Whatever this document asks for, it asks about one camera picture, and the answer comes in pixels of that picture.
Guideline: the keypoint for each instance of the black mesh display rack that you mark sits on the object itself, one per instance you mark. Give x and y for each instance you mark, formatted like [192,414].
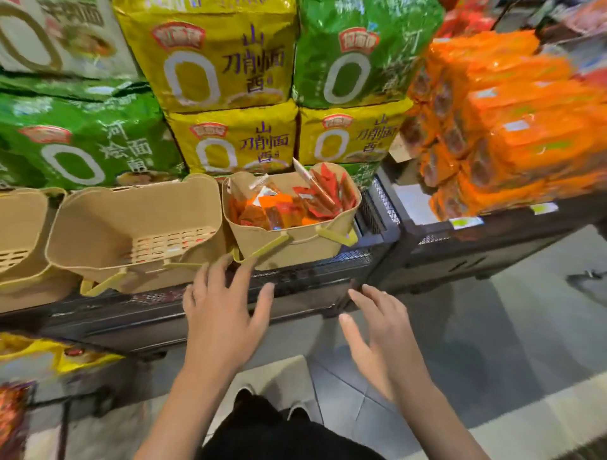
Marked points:
[142,322]

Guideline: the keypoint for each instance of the person's right forearm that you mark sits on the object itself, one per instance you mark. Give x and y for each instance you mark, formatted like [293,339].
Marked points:
[434,421]

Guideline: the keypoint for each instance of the dark green noodle bag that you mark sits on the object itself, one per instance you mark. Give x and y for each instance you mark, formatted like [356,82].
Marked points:
[71,87]

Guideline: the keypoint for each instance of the empty beige slotted basket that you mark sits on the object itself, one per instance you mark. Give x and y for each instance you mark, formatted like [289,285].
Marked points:
[19,265]
[118,222]

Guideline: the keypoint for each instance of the person's left little finger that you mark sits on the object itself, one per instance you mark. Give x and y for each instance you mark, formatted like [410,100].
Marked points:
[188,301]

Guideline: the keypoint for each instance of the beige basket with snack packets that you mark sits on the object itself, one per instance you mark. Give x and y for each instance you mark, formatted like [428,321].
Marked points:
[294,246]

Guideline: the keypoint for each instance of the person's right thumb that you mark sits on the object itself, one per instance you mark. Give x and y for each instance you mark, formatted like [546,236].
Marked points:
[355,339]

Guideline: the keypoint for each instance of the person's shoe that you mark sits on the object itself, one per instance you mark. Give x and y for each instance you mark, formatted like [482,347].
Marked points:
[244,394]
[299,410]

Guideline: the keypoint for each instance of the person's right middle finger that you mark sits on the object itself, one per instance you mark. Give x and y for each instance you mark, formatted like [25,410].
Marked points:
[379,296]

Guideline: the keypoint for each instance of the white board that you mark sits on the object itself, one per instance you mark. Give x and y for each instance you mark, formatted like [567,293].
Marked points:
[415,203]

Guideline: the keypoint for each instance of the white green noodle bag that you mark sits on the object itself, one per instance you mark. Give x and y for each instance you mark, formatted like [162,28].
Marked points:
[61,35]

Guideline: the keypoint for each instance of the person's right hand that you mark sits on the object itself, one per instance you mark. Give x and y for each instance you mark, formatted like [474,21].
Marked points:
[391,346]

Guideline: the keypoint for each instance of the pile of red orange snack packets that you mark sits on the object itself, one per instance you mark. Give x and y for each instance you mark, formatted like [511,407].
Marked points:
[303,203]

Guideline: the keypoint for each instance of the red patterned snack packet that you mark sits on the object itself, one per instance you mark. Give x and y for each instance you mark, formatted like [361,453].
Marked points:
[13,419]

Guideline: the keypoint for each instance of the yellow snack packet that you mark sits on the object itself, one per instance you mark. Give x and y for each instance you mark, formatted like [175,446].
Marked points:
[42,353]

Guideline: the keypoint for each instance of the stack of orange noodle packets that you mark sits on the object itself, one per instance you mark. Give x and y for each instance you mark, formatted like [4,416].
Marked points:
[512,123]

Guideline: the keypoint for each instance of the person's left thumb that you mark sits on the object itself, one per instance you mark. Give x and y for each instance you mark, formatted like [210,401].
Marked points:
[262,308]

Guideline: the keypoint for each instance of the person's left shoe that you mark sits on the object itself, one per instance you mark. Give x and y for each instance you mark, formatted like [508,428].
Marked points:
[244,394]

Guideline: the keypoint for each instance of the person's left forearm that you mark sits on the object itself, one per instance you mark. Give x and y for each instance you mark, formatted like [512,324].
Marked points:
[182,417]

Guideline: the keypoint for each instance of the person's left middle finger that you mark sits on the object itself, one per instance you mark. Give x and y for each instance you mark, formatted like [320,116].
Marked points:
[218,277]

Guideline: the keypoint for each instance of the person's right shoe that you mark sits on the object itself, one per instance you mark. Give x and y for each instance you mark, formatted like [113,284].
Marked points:
[299,410]

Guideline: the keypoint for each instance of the large yellow noodle bag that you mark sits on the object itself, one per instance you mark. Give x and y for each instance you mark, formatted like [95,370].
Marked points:
[208,52]

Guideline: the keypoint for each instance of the person's black clothing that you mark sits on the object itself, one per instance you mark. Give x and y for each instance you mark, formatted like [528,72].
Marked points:
[280,440]

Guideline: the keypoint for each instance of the white green price label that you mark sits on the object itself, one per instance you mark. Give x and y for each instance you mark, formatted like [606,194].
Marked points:
[466,223]
[544,208]

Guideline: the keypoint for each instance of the black metal display rack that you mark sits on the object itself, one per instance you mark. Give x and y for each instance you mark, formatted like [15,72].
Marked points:
[474,256]

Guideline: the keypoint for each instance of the person's left hand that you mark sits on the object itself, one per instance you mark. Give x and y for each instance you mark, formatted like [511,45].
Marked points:
[218,327]

